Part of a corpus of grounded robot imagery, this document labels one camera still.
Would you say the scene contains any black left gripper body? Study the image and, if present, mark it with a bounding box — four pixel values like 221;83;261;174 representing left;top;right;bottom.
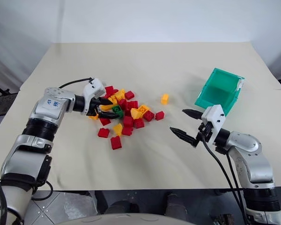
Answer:
85;97;102;117

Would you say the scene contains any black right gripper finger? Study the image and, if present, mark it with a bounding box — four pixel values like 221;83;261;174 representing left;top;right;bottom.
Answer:
169;127;198;148
182;108;203;120

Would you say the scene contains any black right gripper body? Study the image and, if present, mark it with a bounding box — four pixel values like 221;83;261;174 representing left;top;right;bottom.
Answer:
196;121;214;143

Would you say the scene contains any green toy block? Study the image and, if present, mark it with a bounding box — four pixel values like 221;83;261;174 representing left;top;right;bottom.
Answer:
111;105;124;119

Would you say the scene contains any teal plastic bin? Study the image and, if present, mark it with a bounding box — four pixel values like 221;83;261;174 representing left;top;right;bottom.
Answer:
194;67;246;117

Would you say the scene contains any beige table cloth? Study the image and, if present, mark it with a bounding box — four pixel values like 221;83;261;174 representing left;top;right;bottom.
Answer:
0;42;281;191

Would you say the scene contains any black metal stand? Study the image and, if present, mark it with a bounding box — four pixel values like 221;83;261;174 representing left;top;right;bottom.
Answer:
0;80;20;118

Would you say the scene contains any beige robot torso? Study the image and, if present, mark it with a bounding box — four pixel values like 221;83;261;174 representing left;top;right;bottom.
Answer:
67;212;187;225

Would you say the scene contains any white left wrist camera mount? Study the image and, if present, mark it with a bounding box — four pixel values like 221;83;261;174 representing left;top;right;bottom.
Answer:
82;78;107;113

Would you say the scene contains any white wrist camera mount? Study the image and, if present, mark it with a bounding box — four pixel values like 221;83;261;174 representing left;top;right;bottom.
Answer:
82;78;107;113
201;104;226;143

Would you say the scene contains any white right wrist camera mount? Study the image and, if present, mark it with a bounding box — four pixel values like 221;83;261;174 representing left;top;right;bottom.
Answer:
201;104;226;143

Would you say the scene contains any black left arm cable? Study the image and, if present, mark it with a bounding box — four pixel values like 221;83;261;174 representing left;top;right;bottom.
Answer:
58;77;95;90

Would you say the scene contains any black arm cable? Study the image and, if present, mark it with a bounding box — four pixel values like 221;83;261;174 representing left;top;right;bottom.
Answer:
200;134;249;225
225;151;245;213
58;77;95;90

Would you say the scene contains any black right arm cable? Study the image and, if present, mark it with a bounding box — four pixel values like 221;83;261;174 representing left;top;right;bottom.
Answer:
225;151;245;213
200;134;249;225

